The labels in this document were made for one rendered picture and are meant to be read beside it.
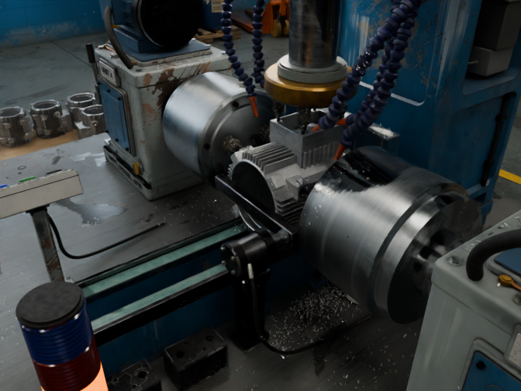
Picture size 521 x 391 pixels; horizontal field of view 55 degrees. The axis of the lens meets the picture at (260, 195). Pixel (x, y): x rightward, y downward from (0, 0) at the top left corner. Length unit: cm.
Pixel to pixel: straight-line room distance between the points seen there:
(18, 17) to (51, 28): 37
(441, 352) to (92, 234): 90
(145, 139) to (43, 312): 89
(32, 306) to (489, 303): 47
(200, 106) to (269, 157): 24
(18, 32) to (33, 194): 555
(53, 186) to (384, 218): 61
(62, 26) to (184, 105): 552
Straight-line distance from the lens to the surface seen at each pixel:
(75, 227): 137
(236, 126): 111
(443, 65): 101
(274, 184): 91
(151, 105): 131
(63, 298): 51
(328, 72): 92
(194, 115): 112
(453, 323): 68
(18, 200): 101
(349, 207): 78
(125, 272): 100
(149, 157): 136
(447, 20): 99
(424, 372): 76
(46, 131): 351
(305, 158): 97
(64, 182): 103
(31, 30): 654
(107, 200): 146
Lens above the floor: 154
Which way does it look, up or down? 32 degrees down
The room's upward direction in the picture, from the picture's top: straight up
